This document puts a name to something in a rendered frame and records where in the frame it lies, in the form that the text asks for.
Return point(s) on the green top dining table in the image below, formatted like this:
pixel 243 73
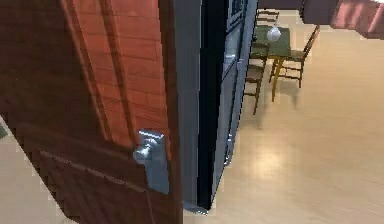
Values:
pixel 278 45

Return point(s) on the white round vase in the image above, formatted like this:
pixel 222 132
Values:
pixel 273 33

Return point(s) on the silver door knob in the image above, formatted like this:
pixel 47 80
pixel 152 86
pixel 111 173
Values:
pixel 150 156

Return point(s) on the brown wooden chair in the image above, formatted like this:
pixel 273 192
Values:
pixel 298 56
pixel 256 75
pixel 266 16

